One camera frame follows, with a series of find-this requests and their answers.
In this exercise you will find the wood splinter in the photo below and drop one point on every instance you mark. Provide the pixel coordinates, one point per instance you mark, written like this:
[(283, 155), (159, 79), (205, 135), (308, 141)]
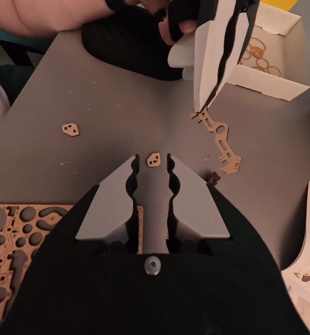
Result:
[(65, 163)]

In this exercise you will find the white cardboard box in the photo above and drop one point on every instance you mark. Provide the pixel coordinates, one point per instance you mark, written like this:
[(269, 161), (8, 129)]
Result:
[(270, 86)]

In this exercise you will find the yellow sheet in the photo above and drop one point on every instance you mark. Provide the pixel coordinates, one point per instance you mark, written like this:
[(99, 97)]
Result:
[(278, 4)]

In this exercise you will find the pile of rubber bands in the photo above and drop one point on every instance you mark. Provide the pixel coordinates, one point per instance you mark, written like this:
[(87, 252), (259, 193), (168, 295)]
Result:
[(258, 53)]

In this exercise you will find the person's left hand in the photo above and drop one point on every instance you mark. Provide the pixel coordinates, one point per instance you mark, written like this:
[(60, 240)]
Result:
[(164, 31)]

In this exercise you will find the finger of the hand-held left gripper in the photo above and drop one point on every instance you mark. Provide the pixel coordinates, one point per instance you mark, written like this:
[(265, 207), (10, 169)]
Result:
[(242, 34), (207, 57)]

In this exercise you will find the small dark wooden gear assembly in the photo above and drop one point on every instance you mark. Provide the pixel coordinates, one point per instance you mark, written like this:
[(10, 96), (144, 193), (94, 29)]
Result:
[(213, 178)]

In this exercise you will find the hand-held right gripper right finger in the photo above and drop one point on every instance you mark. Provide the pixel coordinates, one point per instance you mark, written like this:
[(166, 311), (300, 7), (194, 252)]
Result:
[(196, 209)]

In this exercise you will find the person's left forearm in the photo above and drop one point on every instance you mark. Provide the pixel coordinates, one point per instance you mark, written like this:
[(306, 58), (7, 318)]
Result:
[(40, 15)]

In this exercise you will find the laser-cut wooden parts sheet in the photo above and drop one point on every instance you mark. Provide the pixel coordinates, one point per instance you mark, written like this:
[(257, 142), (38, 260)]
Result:
[(140, 230)]

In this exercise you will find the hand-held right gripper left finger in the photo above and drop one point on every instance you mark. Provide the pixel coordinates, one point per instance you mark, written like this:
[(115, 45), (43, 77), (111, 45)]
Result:
[(108, 209)]

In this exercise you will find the small wooden plate square holes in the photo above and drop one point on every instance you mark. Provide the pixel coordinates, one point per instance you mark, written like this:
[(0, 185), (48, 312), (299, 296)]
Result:
[(153, 165), (67, 132)]

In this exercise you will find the long slotted wooden model part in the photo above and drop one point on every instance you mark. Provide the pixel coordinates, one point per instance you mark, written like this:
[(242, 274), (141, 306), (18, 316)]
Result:
[(232, 163)]

